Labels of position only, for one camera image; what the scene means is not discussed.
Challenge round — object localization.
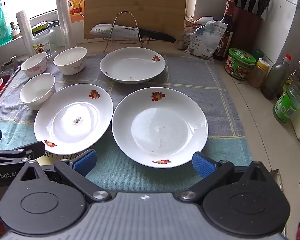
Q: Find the dark sauce bottle red label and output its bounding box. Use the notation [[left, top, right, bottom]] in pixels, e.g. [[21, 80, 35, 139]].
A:
[[214, 0, 235, 60]]

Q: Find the stack of clear plastic cups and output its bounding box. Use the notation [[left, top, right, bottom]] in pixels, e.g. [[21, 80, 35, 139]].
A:
[[54, 0, 72, 48]]

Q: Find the dark red knife block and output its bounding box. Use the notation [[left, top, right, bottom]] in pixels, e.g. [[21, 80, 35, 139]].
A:
[[231, 6, 263, 53]]

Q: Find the metal wire rack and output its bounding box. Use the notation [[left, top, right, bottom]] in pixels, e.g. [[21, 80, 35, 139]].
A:
[[103, 11, 150, 53]]

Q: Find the red and white bag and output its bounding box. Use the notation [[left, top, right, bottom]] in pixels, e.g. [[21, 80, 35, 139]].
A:
[[183, 16, 214, 45]]

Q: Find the green lid sauce jar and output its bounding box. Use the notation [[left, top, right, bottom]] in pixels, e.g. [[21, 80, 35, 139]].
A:
[[224, 48, 256, 80]]

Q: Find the white printed plastic bag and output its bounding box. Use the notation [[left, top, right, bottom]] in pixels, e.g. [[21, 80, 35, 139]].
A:
[[185, 20, 228, 57]]

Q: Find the green dish soap bottle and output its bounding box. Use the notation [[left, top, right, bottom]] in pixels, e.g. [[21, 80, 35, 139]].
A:
[[0, 1, 13, 47]]

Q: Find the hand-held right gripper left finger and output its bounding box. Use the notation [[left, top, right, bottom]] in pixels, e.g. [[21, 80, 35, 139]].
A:
[[15, 149, 110, 204]]

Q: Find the grey and teal checkered towel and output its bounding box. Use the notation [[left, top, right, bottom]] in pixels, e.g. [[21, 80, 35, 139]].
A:
[[0, 53, 253, 193]]

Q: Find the orange cooking wine bottle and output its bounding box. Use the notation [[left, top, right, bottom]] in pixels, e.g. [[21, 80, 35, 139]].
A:
[[66, 0, 87, 23]]

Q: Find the black handle kitchen knife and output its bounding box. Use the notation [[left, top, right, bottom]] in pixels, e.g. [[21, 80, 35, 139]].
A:
[[90, 24, 177, 43]]

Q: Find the bamboo cutting board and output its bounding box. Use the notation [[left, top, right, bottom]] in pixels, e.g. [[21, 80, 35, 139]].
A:
[[84, 0, 188, 42]]

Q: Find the glass jar with fruit label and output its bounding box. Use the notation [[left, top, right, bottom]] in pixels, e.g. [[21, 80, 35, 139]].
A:
[[30, 22, 58, 58]]

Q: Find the green label clear bottle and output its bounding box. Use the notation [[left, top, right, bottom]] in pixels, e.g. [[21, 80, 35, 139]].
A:
[[272, 82, 300, 123]]

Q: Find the small potted plant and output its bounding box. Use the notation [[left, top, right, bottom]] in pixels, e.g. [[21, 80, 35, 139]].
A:
[[9, 21, 22, 40]]

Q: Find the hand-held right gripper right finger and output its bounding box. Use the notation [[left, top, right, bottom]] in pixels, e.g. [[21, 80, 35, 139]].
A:
[[178, 152, 275, 202]]

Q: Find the white bowl with pink flowers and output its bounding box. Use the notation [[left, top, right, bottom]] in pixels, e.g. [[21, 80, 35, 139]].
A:
[[53, 47, 87, 76], [19, 73, 56, 111], [20, 52, 48, 78]]

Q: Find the clear plastic roll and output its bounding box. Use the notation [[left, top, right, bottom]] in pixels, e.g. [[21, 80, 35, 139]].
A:
[[16, 10, 34, 55]]

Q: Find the metal faucet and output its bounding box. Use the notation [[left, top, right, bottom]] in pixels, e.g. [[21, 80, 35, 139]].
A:
[[0, 42, 24, 77]]

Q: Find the white plate with fruit print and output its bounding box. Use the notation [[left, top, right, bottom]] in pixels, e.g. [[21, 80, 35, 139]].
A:
[[112, 87, 209, 168], [100, 47, 166, 84], [34, 83, 114, 155]]

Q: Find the yellow lid spice jar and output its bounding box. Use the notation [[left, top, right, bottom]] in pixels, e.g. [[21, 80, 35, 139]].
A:
[[247, 58, 270, 88]]

